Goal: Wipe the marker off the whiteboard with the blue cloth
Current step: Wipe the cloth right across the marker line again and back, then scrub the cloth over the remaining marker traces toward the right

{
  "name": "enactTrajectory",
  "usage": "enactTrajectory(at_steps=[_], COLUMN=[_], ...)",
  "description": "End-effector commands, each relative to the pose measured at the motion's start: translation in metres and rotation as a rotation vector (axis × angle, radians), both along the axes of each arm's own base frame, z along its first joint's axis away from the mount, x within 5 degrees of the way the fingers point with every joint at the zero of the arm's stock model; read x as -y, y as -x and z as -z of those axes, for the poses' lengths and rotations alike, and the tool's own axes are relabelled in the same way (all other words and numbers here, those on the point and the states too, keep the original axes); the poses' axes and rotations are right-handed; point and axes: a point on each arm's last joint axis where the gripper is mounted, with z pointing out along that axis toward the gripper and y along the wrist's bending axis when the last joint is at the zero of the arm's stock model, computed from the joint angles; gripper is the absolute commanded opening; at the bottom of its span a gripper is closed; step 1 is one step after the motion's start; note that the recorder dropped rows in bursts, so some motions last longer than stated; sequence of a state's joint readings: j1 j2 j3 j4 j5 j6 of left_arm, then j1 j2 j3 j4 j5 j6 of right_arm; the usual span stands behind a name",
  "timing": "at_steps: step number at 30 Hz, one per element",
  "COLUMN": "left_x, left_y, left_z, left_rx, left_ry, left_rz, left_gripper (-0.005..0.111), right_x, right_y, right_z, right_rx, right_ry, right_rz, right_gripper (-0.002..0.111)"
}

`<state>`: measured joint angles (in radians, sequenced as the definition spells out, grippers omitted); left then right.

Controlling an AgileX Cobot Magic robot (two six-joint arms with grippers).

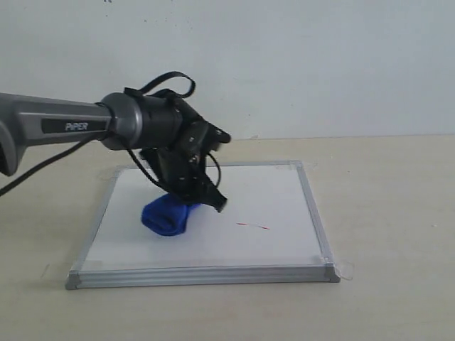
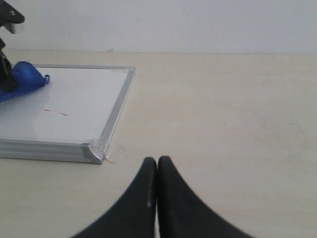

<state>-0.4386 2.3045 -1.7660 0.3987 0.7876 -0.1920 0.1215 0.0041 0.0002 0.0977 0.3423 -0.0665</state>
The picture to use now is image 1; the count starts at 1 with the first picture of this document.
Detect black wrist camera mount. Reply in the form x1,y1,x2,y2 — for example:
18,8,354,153
201,122,232,153

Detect blue cloth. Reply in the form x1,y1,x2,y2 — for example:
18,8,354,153
141,194,200,237

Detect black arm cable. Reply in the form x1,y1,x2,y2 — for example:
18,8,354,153
0,70,224,197

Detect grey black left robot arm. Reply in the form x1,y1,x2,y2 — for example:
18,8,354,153
1,89,231,212

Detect white board aluminium frame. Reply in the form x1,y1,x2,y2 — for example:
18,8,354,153
65,161,340,290

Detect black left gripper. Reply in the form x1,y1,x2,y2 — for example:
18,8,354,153
140,124,228,212

